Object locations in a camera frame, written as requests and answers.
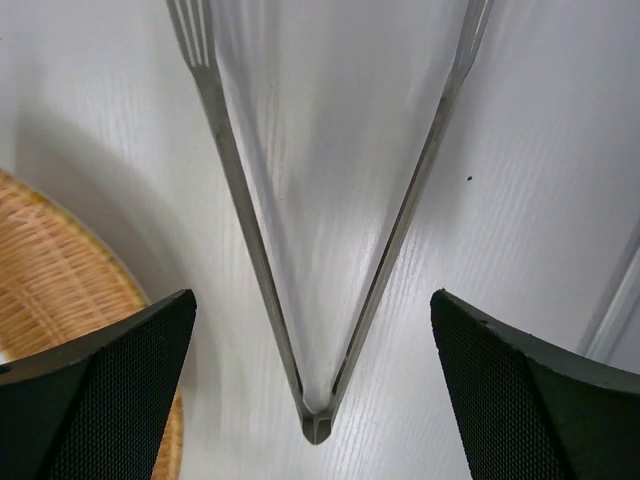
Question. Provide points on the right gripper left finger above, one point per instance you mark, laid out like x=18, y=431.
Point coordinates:
x=96, y=407

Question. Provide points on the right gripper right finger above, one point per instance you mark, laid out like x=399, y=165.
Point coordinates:
x=527, y=409

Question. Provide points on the metal tongs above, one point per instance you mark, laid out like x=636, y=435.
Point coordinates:
x=326, y=116

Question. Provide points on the fish-shaped woven basket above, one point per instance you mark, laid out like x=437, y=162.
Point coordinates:
x=60, y=282

